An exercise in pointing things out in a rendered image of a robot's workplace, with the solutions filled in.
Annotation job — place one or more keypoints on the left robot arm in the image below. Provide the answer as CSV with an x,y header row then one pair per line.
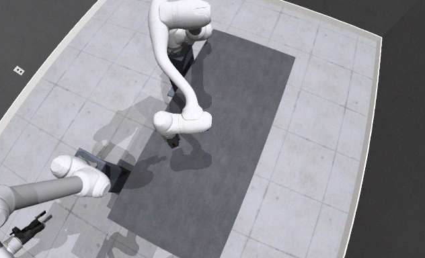
x,y
169,23

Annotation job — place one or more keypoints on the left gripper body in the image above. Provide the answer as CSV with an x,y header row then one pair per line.
x,y
173,139

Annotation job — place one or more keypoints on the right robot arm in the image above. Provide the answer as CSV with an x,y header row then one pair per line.
x,y
86,182

